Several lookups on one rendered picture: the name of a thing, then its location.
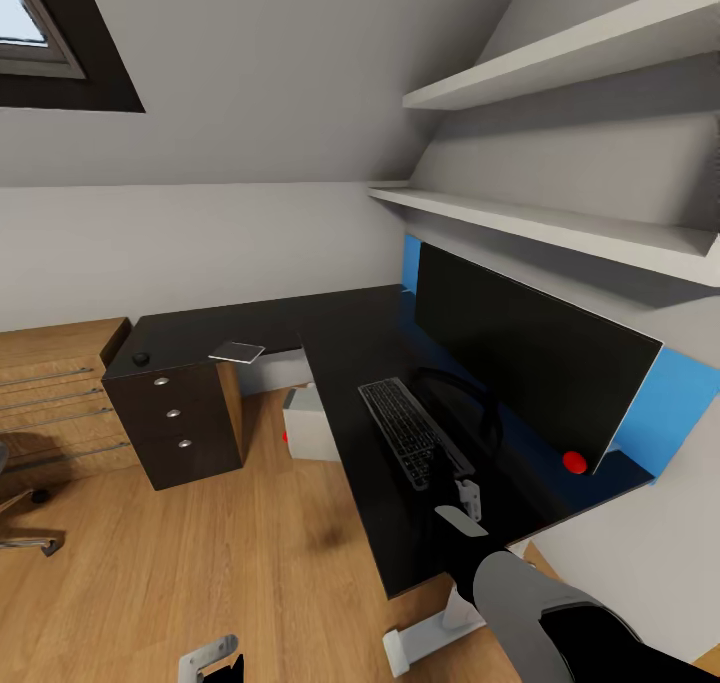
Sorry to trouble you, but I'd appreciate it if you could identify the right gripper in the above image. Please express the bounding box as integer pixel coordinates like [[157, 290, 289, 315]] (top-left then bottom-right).
[[428, 444, 459, 498]]

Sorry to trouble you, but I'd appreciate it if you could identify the swivel chair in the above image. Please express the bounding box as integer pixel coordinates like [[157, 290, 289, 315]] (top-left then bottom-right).
[[0, 441, 59, 557]]

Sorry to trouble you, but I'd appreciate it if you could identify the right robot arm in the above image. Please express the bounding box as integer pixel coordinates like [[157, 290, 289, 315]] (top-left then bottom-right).
[[428, 444, 720, 683]]

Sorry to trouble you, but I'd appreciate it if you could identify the keyboard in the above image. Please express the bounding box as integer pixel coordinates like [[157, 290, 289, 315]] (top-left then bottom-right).
[[359, 376, 475, 492]]

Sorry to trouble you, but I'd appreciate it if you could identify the monitor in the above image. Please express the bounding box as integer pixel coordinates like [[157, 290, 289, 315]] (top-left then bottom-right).
[[415, 242, 666, 477]]

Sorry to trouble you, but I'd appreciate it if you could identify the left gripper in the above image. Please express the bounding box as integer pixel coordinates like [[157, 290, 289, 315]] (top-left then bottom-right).
[[202, 654, 244, 683]]

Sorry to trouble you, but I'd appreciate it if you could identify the notebook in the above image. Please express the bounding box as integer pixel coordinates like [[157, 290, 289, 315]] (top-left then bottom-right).
[[210, 342, 265, 364]]

